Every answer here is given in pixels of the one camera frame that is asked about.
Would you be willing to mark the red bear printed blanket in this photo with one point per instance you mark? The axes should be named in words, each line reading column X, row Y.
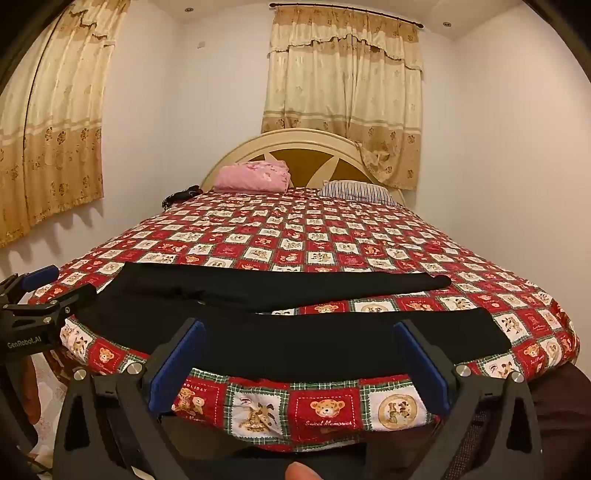
column 323, row 240

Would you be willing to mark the black pants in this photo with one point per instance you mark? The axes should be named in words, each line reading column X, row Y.
column 323, row 341

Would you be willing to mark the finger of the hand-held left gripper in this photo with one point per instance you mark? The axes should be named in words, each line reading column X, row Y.
column 39, row 278
column 69, row 302

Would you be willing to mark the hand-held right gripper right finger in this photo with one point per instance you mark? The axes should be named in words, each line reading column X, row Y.
column 425, row 364

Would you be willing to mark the beige floral curtain with valance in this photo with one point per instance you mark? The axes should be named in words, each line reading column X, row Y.
column 341, row 83

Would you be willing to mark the person's right hand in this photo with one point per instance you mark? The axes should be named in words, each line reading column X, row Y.
column 300, row 473

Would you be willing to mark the dark maroon cloth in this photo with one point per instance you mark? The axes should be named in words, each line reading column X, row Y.
column 561, row 415

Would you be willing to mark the dark curtain rod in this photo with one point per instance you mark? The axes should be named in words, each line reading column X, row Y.
column 346, row 10

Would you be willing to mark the striped pillow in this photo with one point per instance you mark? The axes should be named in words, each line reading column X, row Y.
column 358, row 191

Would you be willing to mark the cream arched headboard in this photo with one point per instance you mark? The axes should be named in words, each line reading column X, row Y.
column 295, row 136

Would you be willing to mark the small dark object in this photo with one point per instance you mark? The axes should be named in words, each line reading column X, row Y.
column 182, row 194

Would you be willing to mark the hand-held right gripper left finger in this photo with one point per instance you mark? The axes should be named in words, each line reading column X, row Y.
column 178, row 364

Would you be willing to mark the pink pillow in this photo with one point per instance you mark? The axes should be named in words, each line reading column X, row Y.
column 251, row 177

